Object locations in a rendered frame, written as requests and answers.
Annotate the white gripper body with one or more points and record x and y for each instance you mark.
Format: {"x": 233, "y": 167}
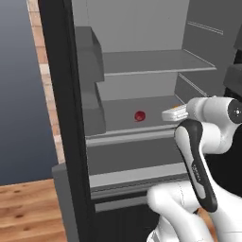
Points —
{"x": 174, "y": 114}

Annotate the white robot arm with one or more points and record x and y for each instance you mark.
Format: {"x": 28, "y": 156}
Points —
{"x": 192, "y": 217}

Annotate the grey fridge shelf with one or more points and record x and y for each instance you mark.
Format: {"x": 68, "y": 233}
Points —
{"x": 151, "y": 61}
{"x": 119, "y": 113}

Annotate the grey fridge drawer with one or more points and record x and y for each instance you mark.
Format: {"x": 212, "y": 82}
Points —
{"x": 129, "y": 157}

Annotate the black fridge with grey interior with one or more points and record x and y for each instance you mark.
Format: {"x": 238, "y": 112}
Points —
{"x": 138, "y": 25}

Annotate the black fridge door with bins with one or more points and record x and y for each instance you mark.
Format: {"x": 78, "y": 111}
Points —
{"x": 64, "y": 94}

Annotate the red round fruit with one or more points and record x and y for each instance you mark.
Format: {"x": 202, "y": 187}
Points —
{"x": 140, "y": 116}

